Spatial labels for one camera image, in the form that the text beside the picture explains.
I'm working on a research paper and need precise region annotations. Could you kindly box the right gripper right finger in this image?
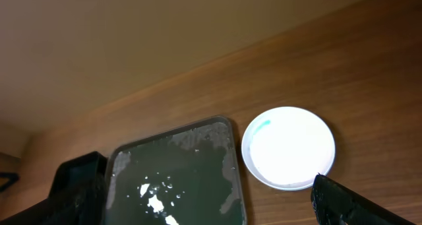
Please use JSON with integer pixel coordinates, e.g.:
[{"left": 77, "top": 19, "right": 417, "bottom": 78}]
[{"left": 311, "top": 174, "right": 415, "bottom": 225}]

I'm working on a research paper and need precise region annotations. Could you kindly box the large dark green tray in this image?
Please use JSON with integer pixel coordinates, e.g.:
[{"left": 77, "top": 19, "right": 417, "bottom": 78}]
[{"left": 102, "top": 116, "right": 248, "bottom": 225}]

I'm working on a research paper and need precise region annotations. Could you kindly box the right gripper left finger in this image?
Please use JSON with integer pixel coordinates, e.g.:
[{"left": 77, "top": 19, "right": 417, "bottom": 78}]
[{"left": 1, "top": 151, "right": 107, "bottom": 225}]

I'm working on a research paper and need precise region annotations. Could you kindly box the white plate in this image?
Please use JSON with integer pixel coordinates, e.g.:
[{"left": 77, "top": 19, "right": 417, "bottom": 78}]
[{"left": 241, "top": 106, "right": 336, "bottom": 191}]

